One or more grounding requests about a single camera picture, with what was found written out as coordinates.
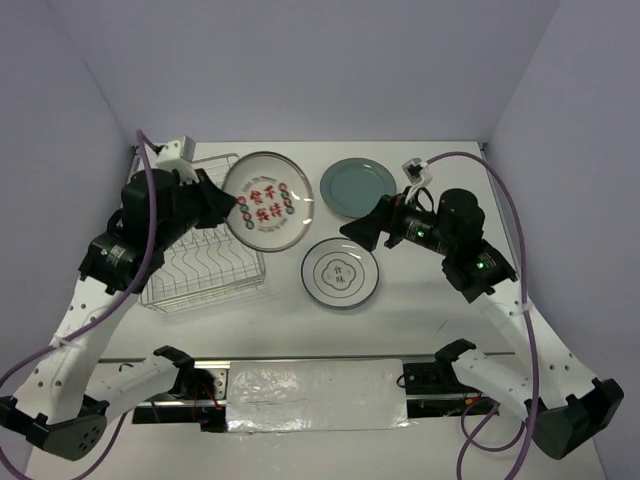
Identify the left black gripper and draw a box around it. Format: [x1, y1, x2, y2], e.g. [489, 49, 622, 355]
[155, 167, 238, 249]

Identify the wire dish rack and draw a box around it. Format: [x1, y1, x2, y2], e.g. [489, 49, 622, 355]
[130, 152, 267, 315]

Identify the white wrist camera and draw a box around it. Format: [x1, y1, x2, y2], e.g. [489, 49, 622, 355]
[154, 136, 198, 183]
[402, 158, 433, 204]

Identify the metal base rail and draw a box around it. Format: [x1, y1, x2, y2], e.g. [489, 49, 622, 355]
[97, 352, 516, 431]

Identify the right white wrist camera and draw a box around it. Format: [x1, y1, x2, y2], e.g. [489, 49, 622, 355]
[402, 158, 433, 204]

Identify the silver foil sheet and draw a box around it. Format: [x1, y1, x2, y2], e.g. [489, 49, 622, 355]
[225, 358, 409, 434]

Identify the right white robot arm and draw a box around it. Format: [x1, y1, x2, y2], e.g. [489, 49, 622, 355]
[340, 189, 624, 460]

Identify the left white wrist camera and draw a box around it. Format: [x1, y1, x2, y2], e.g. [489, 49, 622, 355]
[154, 136, 198, 183]

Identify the teal green plate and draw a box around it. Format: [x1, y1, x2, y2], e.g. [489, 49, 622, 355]
[320, 158, 397, 219]

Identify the white plate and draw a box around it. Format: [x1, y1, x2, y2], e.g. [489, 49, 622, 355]
[222, 151, 314, 253]
[300, 237, 380, 310]

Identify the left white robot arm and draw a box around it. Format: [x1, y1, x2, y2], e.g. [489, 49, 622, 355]
[1, 169, 236, 461]

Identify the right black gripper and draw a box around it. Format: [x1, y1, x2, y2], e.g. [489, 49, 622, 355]
[339, 185, 454, 255]

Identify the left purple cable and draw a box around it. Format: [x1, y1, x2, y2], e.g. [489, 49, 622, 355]
[0, 128, 161, 480]

